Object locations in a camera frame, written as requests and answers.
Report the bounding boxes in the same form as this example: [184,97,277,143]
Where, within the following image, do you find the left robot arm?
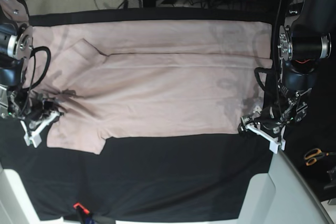
[238,0,335,154]

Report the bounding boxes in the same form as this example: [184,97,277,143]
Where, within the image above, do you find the black table cloth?
[0,7,336,221]

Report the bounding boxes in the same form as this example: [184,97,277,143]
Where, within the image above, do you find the pink T-shirt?
[33,20,272,154]

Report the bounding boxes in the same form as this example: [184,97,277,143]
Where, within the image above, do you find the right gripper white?
[20,94,70,147]

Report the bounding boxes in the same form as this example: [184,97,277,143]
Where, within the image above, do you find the orange handled scissors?
[303,148,335,166]

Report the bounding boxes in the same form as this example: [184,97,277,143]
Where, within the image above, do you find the white chair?
[1,168,64,224]
[237,151,333,223]

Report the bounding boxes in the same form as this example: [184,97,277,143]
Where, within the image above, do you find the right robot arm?
[1,0,63,147]

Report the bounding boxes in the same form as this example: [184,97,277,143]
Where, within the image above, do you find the orange clip bottom edge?
[73,202,90,215]

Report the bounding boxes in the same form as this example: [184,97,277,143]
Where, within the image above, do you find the white chair right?
[237,151,333,223]

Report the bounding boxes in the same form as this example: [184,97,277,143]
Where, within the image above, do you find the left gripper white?
[238,105,286,154]

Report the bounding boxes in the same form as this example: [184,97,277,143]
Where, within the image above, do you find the white chair left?
[1,168,64,224]

